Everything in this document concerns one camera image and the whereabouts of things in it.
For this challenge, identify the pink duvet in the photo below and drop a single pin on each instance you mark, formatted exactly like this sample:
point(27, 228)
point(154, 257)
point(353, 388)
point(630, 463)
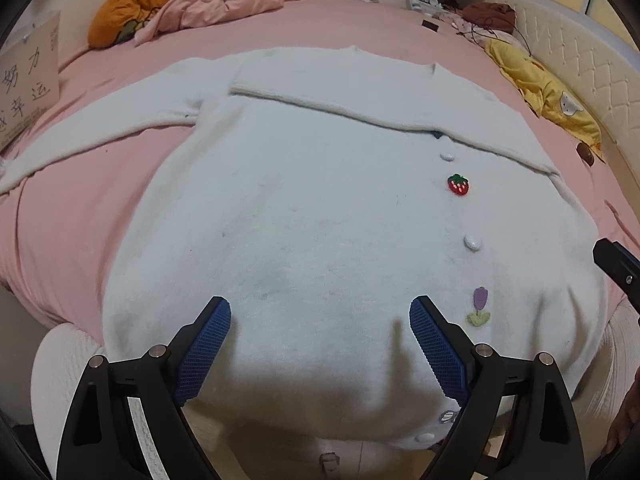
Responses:
point(215, 0)

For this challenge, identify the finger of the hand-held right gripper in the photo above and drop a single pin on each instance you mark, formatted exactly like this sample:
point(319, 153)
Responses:
point(617, 260)

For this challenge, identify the small dark box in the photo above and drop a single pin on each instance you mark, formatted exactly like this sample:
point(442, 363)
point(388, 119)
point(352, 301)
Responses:
point(430, 24)

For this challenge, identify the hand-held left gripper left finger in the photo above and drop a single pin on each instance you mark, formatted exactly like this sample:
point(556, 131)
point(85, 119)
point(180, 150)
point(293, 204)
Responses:
point(207, 345)

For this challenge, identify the person's right hand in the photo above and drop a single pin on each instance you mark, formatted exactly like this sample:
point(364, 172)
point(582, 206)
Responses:
point(625, 427)

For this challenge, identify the small brown round object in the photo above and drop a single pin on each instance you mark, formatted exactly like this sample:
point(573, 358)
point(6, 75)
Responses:
point(585, 153)

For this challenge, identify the person's right leg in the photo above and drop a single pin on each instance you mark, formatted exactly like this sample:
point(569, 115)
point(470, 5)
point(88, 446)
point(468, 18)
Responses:
point(615, 360)

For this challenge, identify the person's leg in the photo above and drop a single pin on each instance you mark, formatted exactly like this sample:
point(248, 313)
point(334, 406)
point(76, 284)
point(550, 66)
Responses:
point(55, 360)
point(615, 360)

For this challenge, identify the white fluffy cardigan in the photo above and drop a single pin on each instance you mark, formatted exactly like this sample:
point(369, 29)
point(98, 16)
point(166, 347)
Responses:
point(300, 210)

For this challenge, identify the maroon cloth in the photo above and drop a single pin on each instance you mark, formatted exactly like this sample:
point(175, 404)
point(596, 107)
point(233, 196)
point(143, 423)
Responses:
point(492, 14)

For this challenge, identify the white padded headboard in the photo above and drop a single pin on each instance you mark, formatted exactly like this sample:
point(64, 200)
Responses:
point(590, 45)

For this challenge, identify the pink patterned pillow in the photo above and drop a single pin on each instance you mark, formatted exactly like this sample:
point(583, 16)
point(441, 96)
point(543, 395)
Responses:
point(462, 25)

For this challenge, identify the yellow cartoon pillow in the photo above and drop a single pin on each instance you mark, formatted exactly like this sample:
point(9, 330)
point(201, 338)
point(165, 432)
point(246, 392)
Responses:
point(540, 85)

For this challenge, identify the pink bed sheet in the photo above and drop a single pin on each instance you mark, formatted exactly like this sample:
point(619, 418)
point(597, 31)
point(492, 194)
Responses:
point(375, 25)

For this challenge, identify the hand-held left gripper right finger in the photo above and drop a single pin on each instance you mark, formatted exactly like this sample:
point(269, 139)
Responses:
point(440, 350)

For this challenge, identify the person's left leg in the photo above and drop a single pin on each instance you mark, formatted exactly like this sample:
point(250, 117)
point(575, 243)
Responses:
point(55, 360)

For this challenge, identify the orange pillow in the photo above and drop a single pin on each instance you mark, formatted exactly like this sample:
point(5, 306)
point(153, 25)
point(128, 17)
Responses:
point(125, 10)

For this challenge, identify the white paper bag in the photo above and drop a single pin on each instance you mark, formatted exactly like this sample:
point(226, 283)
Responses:
point(25, 85)

